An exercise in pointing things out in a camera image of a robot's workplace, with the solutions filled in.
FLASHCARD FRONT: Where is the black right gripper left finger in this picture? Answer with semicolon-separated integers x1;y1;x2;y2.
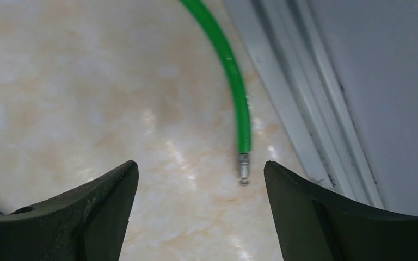
0;160;139;260

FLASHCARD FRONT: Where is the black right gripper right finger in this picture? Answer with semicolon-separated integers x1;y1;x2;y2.
264;161;418;260

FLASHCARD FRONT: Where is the green cable lock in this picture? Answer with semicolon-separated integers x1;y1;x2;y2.
180;0;252;186

